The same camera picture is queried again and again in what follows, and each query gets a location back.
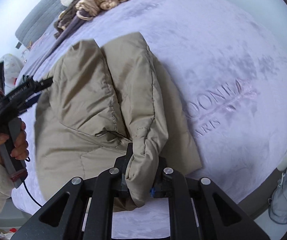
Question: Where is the beige puffer jacket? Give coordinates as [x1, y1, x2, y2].
[34, 33, 202, 212]

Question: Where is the person's left hand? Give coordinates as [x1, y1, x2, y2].
[0, 121, 30, 165]

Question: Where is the grey quilted headboard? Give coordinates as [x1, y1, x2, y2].
[15, 0, 64, 48]

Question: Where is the lavender embossed bed blanket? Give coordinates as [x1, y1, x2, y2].
[9, 0, 287, 239]

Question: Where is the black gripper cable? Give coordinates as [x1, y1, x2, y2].
[22, 155, 43, 208]

